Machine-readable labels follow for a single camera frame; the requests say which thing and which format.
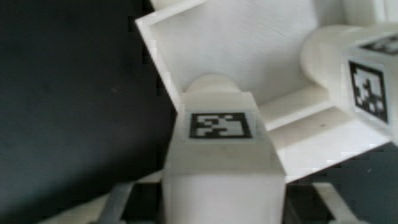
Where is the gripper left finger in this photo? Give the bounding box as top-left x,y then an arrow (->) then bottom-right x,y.
96,182 -> 134,224

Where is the white chair leg with tag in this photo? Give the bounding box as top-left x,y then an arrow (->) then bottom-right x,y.
301,23 -> 398,146

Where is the white U-shaped fence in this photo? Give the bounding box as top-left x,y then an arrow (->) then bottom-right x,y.
38,171 -> 162,224

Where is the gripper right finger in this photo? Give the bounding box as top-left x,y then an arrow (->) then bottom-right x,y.
313,182 -> 368,224

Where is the white chair seat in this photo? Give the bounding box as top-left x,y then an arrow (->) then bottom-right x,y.
135,0 -> 391,183

